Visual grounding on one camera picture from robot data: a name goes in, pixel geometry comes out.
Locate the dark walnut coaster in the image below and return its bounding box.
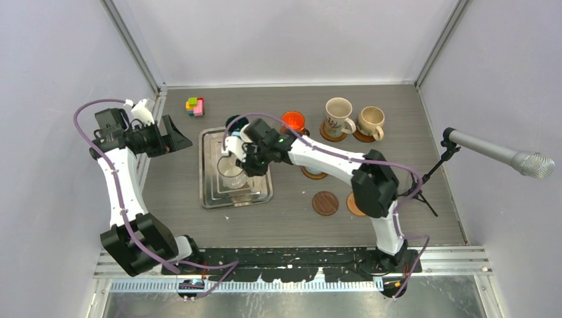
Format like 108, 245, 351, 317
312, 191, 339, 216

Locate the white mug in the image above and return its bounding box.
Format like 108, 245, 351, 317
217, 156, 248, 189

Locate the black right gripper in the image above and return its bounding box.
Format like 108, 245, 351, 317
237, 142, 272, 175

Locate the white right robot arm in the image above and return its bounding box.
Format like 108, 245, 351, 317
223, 119, 408, 272

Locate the beige tall mug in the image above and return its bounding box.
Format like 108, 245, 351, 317
324, 97, 357, 137

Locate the small white cup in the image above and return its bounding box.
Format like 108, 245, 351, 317
304, 166, 322, 175

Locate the light wooden coaster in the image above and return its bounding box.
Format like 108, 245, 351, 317
346, 193, 366, 217

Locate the cream mug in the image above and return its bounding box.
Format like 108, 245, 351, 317
357, 106, 385, 141

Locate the ringed wooden coaster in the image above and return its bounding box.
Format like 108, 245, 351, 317
353, 130, 375, 143
320, 122, 347, 142
301, 166, 328, 180

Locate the grey microphone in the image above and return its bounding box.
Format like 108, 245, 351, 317
443, 127, 555, 179

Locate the dark green mug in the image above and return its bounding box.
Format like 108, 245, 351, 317
225, 115, 249, 133

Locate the metal tray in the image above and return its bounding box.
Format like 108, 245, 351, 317
199, 127, 273, 210

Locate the colourful block puzzle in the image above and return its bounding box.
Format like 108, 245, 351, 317
186, 97, 205, 117

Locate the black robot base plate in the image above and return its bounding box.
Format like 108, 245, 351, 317
178, 247, 418, 283

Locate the orange translucent cup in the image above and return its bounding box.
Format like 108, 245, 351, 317
280, 111, 309, 136

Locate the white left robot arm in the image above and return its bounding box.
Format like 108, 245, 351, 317
89, 108, 203, 277

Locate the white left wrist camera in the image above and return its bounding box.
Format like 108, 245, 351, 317
123, 98, 155, 125

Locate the black microphone tripod stand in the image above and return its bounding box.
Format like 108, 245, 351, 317
398, 139, 461, 217

